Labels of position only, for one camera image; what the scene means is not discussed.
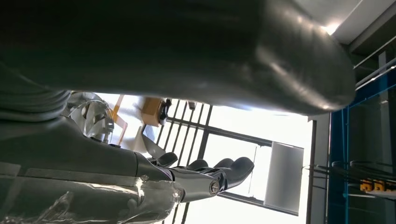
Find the small yellow parts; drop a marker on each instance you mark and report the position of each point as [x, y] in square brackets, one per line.
[372, 185]

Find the white hanging panel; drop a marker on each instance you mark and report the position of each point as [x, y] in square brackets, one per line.
[283, 176]

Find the black window frame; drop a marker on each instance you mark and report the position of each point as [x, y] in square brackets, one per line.
[235, 136]

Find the dark blue metal rack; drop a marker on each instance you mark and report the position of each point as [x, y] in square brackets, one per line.
[337, 154]

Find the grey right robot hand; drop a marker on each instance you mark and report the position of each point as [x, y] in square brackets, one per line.
[154, 46]

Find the cardboard box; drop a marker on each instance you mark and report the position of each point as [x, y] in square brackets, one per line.
[151, 111]

